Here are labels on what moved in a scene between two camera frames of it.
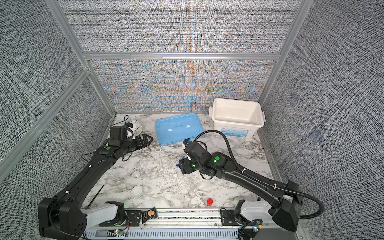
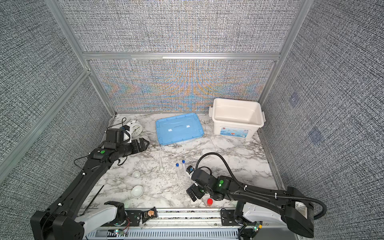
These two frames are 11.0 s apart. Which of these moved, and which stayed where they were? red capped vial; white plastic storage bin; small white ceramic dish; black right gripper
Moved: black right gripper
Stayed: red capped vial; white plastic storage bin; small white ceramic dish
